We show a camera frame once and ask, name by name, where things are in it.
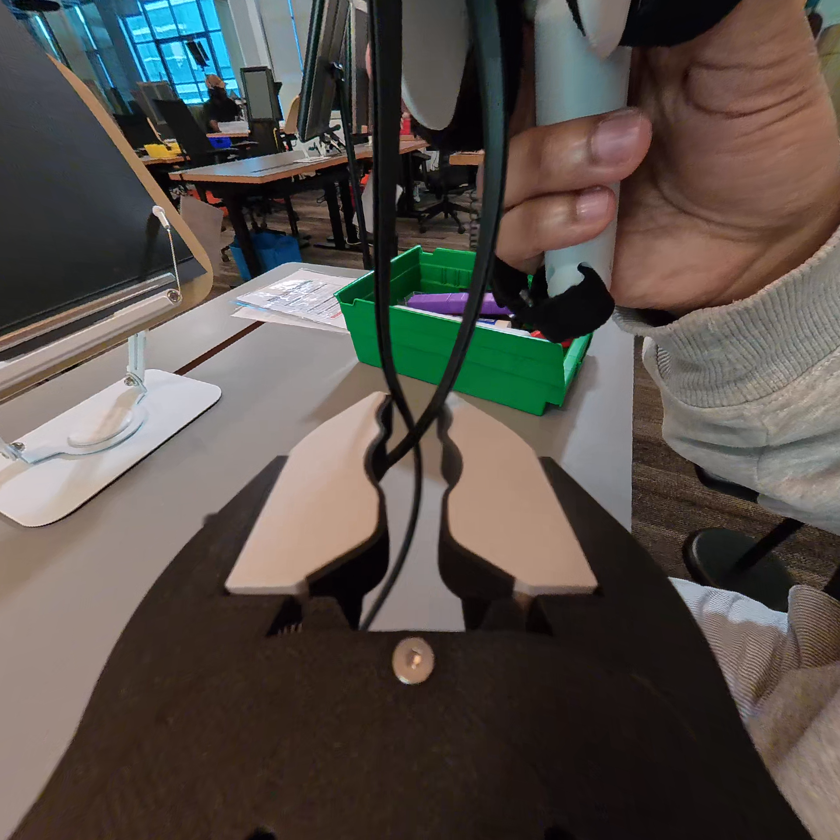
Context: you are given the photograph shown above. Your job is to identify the printed paper sheet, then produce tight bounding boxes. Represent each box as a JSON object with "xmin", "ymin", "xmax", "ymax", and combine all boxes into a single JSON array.
[{"xmin": 230, "ymin": 266, "xmax": 353, "ymax": 336}]

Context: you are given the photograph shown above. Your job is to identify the wood-edged office desk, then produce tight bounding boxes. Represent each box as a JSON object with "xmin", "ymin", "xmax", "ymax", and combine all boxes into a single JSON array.
[{"xmin": 168, "ymin": 136, "xmax": 429, "ymax": 265}]

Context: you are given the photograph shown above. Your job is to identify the black monitor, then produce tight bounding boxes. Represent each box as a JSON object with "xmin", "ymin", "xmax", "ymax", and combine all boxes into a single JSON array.
[{"xmin": 295, "ymin": 0, "xmax": 353, "ymax": 143}]

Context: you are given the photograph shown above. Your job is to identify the black office chair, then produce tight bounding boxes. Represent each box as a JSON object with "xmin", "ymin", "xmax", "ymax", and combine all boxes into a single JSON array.
[{"xmin": 419, "ymin": 146, "xmax": 481, "ymax": 235}]

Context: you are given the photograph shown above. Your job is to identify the person's striped trousers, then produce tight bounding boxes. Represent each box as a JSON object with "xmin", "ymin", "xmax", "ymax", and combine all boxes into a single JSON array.
[{"xmin": 668, "ymin": 576, "xmax": 796, "ymax": 757}]

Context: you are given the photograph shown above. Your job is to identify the green plastic bin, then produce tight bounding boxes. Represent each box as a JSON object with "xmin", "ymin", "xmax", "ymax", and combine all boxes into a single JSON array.
[{"xmin": 333, "ymin": 245, "xmax": 594, "ymax": 417}]

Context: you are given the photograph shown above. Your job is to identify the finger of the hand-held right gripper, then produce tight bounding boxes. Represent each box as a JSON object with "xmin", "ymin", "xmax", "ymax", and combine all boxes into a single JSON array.
[{"xmin": 398, "ymin": 0, "xmax": 476, "ymax": 133}]

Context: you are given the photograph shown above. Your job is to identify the black cable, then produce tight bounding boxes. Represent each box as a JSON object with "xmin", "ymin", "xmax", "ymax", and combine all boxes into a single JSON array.
[{"xmin": 357, "ymin": 0, "xmax": 521, "ymax": 632}]

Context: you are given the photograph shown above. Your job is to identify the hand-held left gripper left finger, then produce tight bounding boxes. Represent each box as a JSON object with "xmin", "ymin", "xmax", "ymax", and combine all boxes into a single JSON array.
[{"xmin": 224, "ymin": 391, "xmax": 396, "ymax": 599}]

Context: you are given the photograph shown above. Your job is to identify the grey desk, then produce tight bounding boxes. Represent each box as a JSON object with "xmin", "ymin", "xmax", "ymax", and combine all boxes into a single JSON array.
[{"xmin": 0, "ymin": 261, "xmax": 635, "ymax": 829}]

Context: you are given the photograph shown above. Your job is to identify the person's grey sweater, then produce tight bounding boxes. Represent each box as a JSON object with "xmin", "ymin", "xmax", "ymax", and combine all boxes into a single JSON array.
[{"xmin": 734, "ymin": 583, "xmax": 840, "ymax": 840}]

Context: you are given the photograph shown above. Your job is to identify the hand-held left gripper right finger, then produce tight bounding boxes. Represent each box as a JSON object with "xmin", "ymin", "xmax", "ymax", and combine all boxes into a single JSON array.
[{"xmin": 437, "ymin": 399, "xmax": 601, "ymax": 613}]

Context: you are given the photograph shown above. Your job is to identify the purple box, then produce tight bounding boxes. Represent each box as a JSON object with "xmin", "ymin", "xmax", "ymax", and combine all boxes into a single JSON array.
[{"xmin": 406, "ymin": 291, "xmax": 514, "ymax": 317}]

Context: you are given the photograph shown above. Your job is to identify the black and wood book stand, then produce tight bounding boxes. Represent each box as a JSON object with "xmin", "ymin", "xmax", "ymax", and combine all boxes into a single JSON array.
[{"xmin": 0, "ymin": 0, "xmax": 223, "ymax": 529}]

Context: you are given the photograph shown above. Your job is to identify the person's right hand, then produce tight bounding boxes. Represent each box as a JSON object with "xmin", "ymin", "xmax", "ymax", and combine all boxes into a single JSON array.
[{"xmin": 492, "ymin": 0, "xmax": 840, "ymax": 317}]

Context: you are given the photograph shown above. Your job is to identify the black stool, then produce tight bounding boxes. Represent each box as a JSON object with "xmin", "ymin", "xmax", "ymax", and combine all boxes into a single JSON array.
[{"xmin": 681, "ymin": 458, "xmax": 809, "ymax": 596}]

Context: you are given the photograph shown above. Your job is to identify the person's right forearm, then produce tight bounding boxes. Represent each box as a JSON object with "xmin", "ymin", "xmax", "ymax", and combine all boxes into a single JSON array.
[{"xmin": 612, "ymin": 226, "xmax": 840, "ymax": 537}]

